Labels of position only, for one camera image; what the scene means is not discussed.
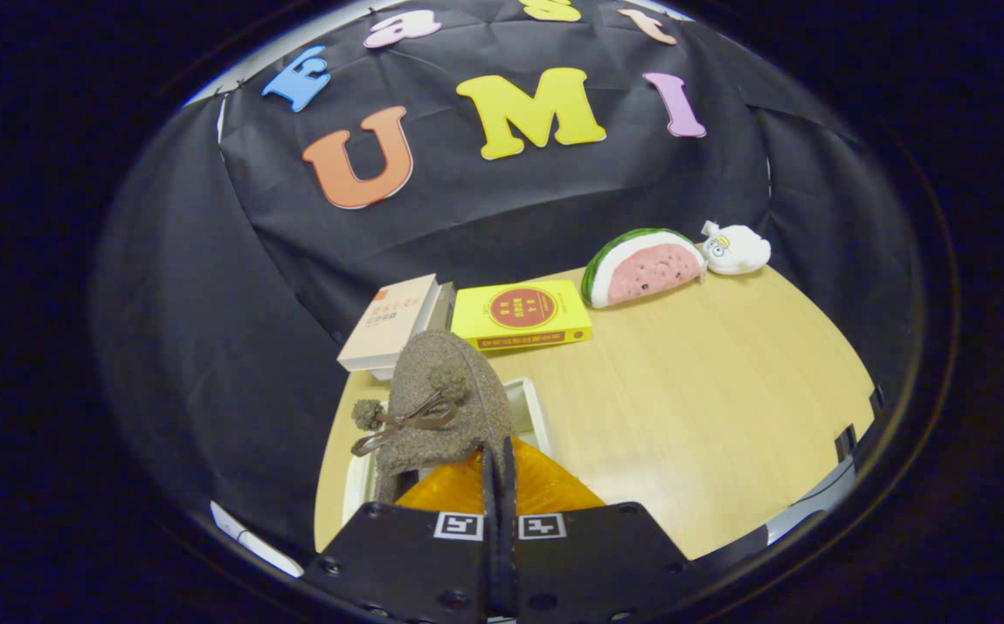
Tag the black backdrop cloth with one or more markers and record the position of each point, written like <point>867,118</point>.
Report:
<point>207,303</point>

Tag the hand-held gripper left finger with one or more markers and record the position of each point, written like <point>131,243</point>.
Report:
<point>415,563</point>

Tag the cream fabric storage box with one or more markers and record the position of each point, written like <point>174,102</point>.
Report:
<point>529,412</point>

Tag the watermelon slice plush toy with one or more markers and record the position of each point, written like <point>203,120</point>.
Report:
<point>640,269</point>

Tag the grey-edged book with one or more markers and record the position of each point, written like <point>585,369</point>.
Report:
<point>443,308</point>

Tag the yellow book with red circle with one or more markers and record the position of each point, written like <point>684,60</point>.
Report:
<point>523,314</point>

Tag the white plush toy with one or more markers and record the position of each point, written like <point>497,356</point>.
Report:
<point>737,250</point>

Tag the brown felt shoe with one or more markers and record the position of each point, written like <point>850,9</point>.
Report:
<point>450,407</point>

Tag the black table edge bracket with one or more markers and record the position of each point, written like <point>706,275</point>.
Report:
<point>845,442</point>
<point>877,401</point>

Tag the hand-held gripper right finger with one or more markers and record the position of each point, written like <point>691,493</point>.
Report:
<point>588,563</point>

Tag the beige paperback book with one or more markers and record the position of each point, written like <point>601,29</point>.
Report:
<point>385,325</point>

